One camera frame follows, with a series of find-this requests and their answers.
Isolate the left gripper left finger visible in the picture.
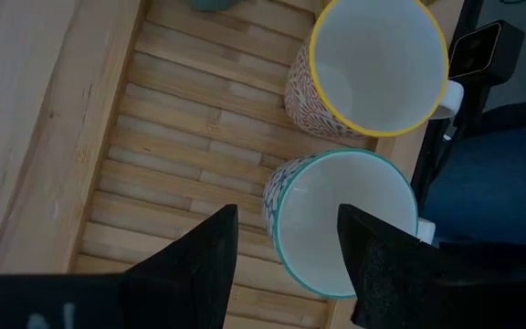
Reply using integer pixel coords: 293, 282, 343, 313
121, 204, 239, 329

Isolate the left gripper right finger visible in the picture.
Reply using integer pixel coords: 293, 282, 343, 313
338, 204, 488, 329

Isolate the blue lattice pattern mug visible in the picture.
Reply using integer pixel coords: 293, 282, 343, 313
262, 148, 437, 301

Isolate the orange floral mug yellow rim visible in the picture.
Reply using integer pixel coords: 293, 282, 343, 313
283, 0, 465, 139

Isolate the person's leg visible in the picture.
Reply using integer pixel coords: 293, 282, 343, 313
420, 101, 526, 250

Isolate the wooden slatted tray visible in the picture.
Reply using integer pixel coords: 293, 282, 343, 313
0, 0, 413, 329

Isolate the black table-level camera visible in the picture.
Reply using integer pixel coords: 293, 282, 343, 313
447, 19, 526, 87

